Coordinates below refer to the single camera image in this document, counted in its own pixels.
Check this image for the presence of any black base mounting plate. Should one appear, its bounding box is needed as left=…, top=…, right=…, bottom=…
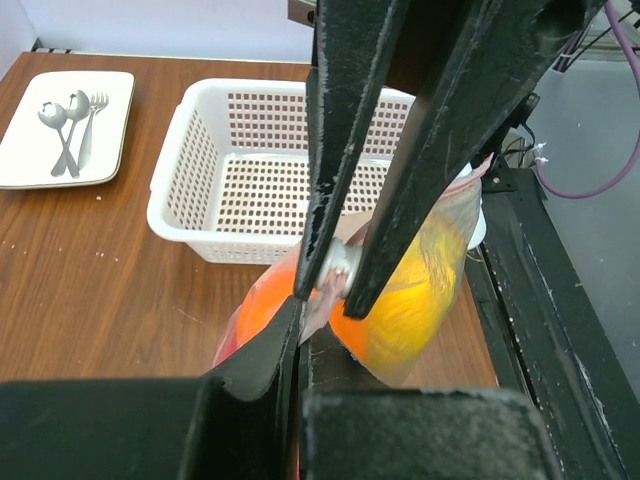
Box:
left=464, top=89, right=640, bottom=480

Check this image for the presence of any silver spoon on plate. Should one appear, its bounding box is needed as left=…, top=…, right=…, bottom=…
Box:
left=37, top=100, right=81, bottom=180
left=51, top=90, right=90, bottom=178

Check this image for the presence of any white rectangular plate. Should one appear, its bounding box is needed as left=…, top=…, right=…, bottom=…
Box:
left=1, top=70, right=135, bottom=190

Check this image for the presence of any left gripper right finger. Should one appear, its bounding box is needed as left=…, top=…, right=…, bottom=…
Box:
left=299, top=329, right=563, bottom=479

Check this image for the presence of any fake yellow lemon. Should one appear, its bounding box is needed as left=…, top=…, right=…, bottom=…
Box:
left=364, top=211, right=466, bottom=383

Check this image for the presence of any white plastic basket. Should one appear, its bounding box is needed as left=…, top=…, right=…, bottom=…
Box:
left=147, top=79, right=487, bottom=265

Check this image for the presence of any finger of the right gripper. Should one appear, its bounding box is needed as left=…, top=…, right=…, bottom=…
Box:
left=293, top=1, right=410, bottom=299
left=344, top=1, right=603, bottom=319

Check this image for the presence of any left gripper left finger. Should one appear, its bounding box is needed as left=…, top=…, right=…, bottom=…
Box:
left=1, top=297, right=303, bottom=479

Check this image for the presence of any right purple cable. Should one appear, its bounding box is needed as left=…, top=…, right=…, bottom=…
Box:
left=534, top=0, right=640, bottom=200

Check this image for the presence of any fake orange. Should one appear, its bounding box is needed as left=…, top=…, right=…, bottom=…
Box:
left=234, top=262, right=368, bottom=363

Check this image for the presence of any silver fork on plate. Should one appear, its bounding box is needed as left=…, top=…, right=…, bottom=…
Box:
left=77, top=92, right=109, bottom=170

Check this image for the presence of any clear zip top bag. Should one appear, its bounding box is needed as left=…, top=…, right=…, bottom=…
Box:
left=214, top=159, right=491, bottom=386

